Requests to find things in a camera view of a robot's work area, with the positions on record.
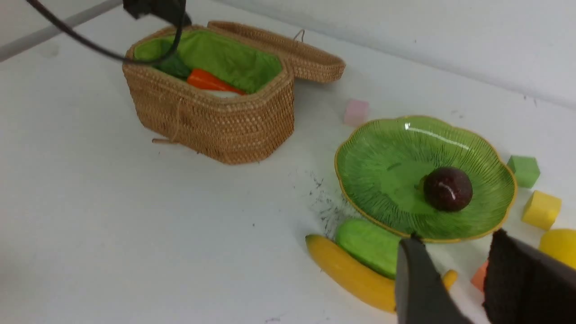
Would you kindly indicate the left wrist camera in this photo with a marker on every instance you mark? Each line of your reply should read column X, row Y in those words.
column 171, row 11

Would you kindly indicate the salmon orange foam cube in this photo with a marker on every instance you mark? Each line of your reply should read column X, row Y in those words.
column 479, row 277

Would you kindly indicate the orange carrot with leaves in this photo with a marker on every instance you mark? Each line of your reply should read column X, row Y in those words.
column 195, row 77

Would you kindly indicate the green chayote gourd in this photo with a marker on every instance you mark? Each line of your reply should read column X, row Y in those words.
column 370, row 245

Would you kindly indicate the woven wicker basket lid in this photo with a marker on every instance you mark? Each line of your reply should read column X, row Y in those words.
column 308, row 62

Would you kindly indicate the woven wicker basket green lining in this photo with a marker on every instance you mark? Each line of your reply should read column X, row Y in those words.
column 233, row 131

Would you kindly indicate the pink foam cube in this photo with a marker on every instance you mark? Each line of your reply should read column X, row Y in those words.
column 356, row 113

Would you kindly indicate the white radish with leaves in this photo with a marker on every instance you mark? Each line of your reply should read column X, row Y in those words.
column 221, row 94

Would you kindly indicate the green foam cube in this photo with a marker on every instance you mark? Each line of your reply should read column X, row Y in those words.
column 525, row 169

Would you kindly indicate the yellow lemon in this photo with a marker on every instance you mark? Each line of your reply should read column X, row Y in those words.
column 560, row 244

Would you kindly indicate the green leaf-shaped glass plate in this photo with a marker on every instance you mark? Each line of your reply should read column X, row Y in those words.
column 383, row 165

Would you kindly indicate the dark purple round fruit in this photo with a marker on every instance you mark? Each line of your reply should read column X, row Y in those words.
column 447, row 189

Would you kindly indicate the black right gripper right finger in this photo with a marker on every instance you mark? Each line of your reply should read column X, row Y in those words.
column 525, row 286

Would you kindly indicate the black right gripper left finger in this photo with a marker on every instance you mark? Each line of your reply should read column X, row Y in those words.
column 420, row 294

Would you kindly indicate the yellow foam cube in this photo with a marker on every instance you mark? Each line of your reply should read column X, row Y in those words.
column 541, row 210

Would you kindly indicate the yellow banana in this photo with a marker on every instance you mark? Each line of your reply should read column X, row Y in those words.
column 363, row 283

